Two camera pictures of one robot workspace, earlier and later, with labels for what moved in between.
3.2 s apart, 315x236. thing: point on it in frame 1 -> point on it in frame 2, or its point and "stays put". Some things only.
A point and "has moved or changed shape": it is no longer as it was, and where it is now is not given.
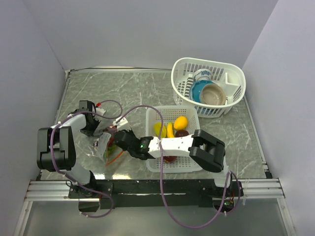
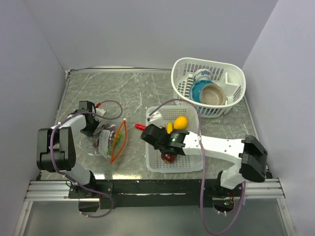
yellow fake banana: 170,133 stays put
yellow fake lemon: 180,123 stays put
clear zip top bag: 105,148 has moved or changed shape
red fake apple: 169,159 stays put
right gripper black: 130,132 -> 160,128
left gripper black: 90,132 stays put
